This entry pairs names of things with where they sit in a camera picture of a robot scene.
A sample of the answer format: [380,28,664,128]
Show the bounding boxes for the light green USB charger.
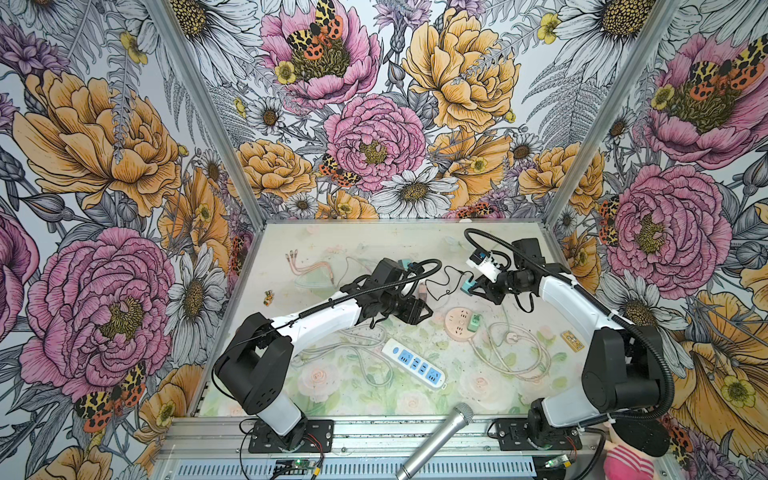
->
[467,314,482,333]

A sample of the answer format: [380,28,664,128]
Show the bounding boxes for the pink multi-head USB cable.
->
[285,250,337,286]

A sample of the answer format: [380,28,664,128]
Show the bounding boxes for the teal charger with black cable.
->
[461,280,476,295]

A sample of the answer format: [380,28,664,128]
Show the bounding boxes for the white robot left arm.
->
[212,258,442,442]

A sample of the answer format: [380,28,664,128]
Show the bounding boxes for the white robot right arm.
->
[464,228,674,436]

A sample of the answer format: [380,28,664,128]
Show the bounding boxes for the white blue power strip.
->
[382,338,446,389]

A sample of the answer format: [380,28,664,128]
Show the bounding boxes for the round pink power socket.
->
[444,307,477,342]

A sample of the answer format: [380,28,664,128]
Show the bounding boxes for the yellow rectangular sticker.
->
[560,330,585,352]

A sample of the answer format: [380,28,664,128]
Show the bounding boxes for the silver microphone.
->
[395,403,474,480]

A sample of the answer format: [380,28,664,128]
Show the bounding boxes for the green circuit board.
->
[272,458,317,477]

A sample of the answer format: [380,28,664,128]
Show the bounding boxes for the pink doll with black hat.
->
[603,422,662,480]

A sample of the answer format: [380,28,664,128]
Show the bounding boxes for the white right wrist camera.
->
[466,249,501,282]

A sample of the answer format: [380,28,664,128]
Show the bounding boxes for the black thin USB cable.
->
[422,265,475,302]

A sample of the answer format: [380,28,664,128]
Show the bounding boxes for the pink socket cord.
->
[473,320,553,382]

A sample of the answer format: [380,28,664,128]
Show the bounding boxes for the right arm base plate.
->
[487,417,582,451]

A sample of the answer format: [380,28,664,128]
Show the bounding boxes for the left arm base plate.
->
[248,419,335,454]

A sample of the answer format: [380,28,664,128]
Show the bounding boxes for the black corrugated cable conduit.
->
[463,227,676,421]

